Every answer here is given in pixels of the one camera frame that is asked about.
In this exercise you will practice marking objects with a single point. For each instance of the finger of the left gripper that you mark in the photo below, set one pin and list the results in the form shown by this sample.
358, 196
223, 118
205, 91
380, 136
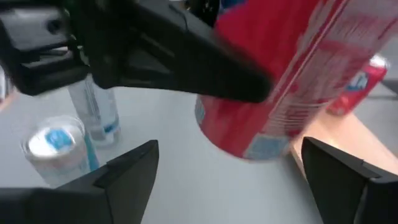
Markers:
186, 62

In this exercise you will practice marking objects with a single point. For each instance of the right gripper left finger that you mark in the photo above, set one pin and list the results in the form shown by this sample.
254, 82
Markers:
93, 199

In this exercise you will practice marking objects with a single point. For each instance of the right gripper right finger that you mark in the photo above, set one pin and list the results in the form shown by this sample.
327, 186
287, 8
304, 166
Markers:
351, 193

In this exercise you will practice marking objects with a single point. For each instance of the red Fanta strawberry can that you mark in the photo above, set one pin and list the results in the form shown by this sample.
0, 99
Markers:
357, 87
280, 56

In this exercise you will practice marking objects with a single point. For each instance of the wooden shelf board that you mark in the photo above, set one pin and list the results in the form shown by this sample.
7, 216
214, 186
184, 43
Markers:
342, 140

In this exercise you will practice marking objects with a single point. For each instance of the silver blue energy drink can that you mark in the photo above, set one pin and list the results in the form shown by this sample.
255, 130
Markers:
56, 149

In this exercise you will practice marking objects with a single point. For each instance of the white blue Celsius can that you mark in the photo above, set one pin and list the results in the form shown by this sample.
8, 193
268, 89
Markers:
99, 115

